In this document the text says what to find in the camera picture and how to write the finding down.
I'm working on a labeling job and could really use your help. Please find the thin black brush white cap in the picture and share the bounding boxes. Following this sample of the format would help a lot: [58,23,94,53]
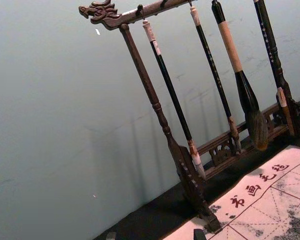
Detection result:
[141,19,207,181]

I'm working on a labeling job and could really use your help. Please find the dark wooden dragon brush rack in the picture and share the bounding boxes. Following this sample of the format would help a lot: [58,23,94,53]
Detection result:
[77,0,300,233]

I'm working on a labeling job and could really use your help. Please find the thin black brush gold lettering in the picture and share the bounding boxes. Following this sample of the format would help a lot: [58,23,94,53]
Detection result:
[189,5,243,158]

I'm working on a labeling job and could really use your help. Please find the black table cloth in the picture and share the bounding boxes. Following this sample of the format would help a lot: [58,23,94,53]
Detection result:
[92,92,300,240]

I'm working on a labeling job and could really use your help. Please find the small black block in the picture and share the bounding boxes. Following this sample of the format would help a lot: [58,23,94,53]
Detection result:
[193,227,211,240]

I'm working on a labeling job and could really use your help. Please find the black brush brown bristles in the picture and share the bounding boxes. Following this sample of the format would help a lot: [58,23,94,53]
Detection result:
[253,0,295,137]

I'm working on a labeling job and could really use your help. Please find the white calligraphy mat red grid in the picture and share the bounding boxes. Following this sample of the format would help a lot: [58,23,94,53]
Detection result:
[162,143,300,240]

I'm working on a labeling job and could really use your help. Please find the large cream handled brush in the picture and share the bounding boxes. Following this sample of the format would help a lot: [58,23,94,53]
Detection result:
[210,0,269,152]

